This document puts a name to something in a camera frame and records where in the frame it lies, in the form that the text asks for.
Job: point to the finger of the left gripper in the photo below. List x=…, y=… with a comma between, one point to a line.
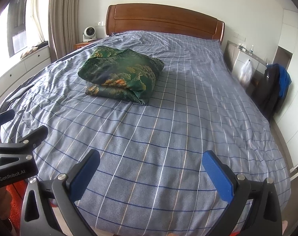
x=6, y=116
x=35, y=137

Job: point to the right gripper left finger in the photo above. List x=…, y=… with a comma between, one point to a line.
x=37, y=216

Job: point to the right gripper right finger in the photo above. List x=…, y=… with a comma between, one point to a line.
x=264, y=217

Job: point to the green patterned silk jacket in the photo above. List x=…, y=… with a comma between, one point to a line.
x=121, y=74

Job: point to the person's left hand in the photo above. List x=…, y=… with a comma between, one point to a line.
x=5, y=203

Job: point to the white window cabinet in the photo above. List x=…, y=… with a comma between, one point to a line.
x=27, y=67

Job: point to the blue checked bed cover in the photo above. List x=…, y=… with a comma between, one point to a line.
x=150, y=180

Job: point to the white wardrobe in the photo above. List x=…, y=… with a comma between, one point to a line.
x=287, y=118

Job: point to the wooden nightstand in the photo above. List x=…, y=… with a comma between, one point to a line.
x=83, y=44

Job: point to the dark jacket on chair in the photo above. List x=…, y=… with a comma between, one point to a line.
x=266, y=94

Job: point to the small white fan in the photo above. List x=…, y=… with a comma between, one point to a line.
x=89, y=34

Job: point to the beige curtain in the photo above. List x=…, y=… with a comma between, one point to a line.
x=63, y=27

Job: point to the white plastic bag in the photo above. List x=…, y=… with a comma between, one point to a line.
x=245, y=74

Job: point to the blue garment on chair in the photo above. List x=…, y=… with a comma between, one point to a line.
x=284, y=79

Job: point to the grey white desk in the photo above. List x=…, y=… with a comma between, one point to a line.
x=235, y=57

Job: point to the brown wooden headboard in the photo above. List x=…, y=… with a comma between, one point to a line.
x=163, y=18

